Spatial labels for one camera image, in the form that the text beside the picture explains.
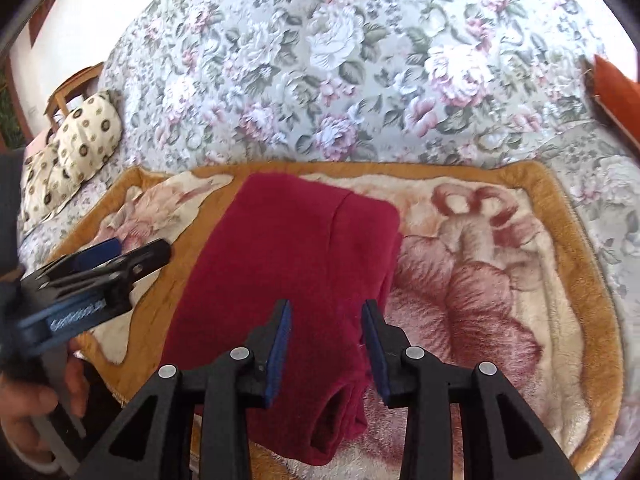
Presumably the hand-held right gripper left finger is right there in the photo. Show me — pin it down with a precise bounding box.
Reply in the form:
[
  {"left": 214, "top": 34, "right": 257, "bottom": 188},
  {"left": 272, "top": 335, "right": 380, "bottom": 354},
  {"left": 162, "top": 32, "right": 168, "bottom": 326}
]
[{"left": 75, "top": 299, "right": 293, "bottom": 480}]

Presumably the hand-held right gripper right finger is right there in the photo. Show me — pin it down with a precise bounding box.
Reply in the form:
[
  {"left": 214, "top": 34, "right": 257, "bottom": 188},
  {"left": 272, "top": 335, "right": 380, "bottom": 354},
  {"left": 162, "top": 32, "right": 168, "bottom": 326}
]
[{"left": 361, "top": 298, "right": 576, "bottom": 480}]

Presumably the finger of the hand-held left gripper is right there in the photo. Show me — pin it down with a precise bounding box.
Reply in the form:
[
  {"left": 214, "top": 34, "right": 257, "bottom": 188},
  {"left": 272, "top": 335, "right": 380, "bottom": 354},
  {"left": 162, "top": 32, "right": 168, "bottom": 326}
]
[
  {"left": 97, "top": 238, "right": 173, "bottom": 283},
  {"left": 62, "top": 238, "right": 124, "bottom": 271}
]

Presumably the red fleece garment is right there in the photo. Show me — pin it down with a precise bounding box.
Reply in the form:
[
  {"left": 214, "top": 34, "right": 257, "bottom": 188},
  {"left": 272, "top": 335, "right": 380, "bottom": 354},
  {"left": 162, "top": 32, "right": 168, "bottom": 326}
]
[{"left": 161, "top": 172, "right": 405, "bottom": 467}]

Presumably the person's left forearm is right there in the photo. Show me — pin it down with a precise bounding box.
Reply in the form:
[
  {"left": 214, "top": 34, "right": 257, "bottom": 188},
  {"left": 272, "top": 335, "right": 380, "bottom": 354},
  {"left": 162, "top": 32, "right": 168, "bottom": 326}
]
[{"left": 0, "top": 435, "right": 67, "bottom": 479}]

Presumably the person's left hand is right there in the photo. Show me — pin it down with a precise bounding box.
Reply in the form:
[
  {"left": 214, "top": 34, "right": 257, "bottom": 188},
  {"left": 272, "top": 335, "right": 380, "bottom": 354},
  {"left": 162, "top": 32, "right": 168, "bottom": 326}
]
[{"left": 0, "top": 342, "right": 92, "bottom": 458}]

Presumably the cream dotted pillow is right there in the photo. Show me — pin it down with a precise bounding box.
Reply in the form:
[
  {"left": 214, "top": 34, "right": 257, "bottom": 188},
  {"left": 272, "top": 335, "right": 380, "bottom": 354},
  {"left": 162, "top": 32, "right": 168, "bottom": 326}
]
[
  {"left": 22, "top": 142, "right": 84, "bottom": 224},
  {"left": 57, "top": 91, "right": 124, "bottom": 187}
]

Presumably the orange floral plush blanket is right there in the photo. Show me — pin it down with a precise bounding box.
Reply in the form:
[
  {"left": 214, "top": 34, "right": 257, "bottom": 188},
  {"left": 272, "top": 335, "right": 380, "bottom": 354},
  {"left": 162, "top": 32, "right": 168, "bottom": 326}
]
[{"left": 47, "top": 162, "right": 626, "bottom": 480}]

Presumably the wooden chair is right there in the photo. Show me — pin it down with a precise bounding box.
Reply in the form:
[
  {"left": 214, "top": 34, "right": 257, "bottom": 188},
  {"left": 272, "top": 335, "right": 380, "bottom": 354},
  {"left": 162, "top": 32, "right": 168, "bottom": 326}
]
[{"left": 45, "top": 62, "right": 106, "bottom": 133}]

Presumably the floral bedspread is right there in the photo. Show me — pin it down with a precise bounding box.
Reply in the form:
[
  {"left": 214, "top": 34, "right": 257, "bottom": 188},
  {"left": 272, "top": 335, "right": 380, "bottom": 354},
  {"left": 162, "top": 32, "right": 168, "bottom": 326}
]
[{"left": 17, "top": 0, "right": 640, "bottom": 466}]

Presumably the orange wooden furniture edge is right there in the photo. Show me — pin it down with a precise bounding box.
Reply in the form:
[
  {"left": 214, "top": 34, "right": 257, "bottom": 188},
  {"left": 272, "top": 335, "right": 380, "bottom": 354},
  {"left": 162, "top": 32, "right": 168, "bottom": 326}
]
[{"left": 582, "top": 54, "right": 640, "bottom": 137}]

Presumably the wooden window frame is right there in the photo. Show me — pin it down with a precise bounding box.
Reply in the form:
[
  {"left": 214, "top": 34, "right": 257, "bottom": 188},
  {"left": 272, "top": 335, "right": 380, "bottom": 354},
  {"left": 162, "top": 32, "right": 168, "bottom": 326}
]
[{"left": 0, "top": 55, "right": 33, "bottom": 151}]

